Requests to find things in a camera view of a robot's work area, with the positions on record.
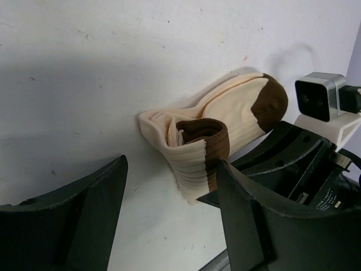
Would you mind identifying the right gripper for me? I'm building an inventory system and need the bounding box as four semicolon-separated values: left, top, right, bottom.
197;120;361;212

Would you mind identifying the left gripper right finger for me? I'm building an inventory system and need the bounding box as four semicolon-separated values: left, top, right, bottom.
217;160;360;270

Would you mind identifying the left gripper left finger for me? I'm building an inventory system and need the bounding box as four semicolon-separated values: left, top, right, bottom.
1;156;128;270

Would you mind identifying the striped beige brown sock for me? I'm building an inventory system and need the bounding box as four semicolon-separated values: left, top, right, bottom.
138;73;288;204

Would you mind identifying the aluminium front rail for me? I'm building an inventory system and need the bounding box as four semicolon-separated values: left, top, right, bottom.
199;249;231;271

